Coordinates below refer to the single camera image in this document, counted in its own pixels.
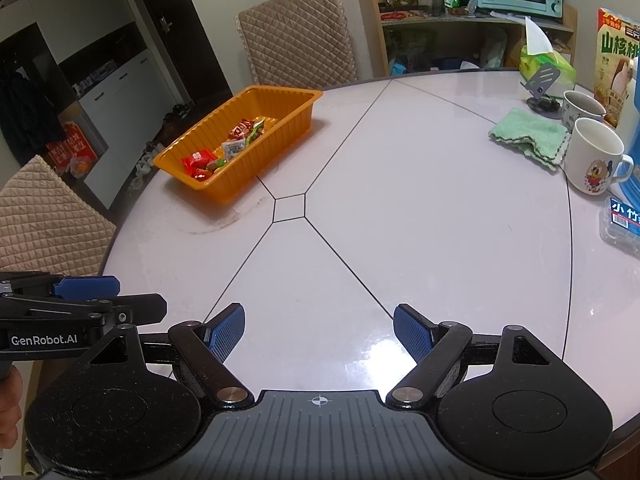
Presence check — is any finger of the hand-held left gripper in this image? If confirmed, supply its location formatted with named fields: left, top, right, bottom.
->
left=0, top=272, right=121, bottom=299
left=0, top=294, right=167, bottom=328

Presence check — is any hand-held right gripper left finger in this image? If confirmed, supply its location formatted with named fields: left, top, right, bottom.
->
left=80, top=303, right=255, bottom=409

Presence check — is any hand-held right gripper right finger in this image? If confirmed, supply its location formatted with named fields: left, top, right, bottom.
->
left=385, top=304, right=565, bottom=409

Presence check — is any red cartoon snack packet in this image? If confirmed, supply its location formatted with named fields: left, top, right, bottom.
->
left=181, top=149, right=216, bottom=173

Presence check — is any red green candy wrapper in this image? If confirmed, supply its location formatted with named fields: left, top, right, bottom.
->
left=229, top=117, right=266, bottom=142

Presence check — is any orange plastic tray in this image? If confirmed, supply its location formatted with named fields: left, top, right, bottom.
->
left=152, top=85, right=324, bottom=204

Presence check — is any person's left hand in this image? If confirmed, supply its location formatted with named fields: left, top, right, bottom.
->
left=0, top=367, right=24, bottom=450

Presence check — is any beige quilted chair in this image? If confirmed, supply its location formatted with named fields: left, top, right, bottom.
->
left=0, top=155, right=118, bottom=278
left=235, top=0, right=358, bottom=91

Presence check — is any red box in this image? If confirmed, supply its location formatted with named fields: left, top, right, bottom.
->
left=47, top=122, right=108, bottom=173

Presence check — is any dark hanging coat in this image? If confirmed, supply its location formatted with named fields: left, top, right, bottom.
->
left=0, top=55, right=68, bottom=156

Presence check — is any row of shoes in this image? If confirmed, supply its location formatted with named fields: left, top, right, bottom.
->
left=132, top=102, right=193, bottom=186

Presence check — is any white cabinet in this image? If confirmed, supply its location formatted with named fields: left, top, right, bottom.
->
left=57, top=47, right=173, bottom=211

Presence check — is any green cloth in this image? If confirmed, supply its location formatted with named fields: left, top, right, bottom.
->
left=488, top=107, right=571, bottom=171

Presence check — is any clear plastic box blue label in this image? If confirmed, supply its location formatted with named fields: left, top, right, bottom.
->
left=599, top=196, right=640, bottom=256

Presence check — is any white cartoon mug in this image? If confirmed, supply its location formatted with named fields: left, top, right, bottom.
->
left=563, top=117, right=635, bottom=196

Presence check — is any blue thermos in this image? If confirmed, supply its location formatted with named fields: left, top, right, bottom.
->
left=620, top=125, right=640, bottom=201

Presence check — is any white mug grey pattern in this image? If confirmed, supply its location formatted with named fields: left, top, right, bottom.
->
left=561, top=90, right=608, bottom=133

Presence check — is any dark door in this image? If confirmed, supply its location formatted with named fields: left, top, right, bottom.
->
left=117, top=0, right=233, bottom=111

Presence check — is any grey phone stand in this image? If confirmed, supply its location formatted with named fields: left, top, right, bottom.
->
left=520, top=62, right=563, bottom=120

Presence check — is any wooden shelf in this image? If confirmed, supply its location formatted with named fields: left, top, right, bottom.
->
left=357, top=0, right=578, bottom=78

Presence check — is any green tissue pack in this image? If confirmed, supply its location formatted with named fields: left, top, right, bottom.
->
left=519, top=16, right=577, bottom=86

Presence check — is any yellow white carton box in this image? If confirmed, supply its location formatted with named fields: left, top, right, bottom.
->
left=594, top=7, right=640, bottom=128

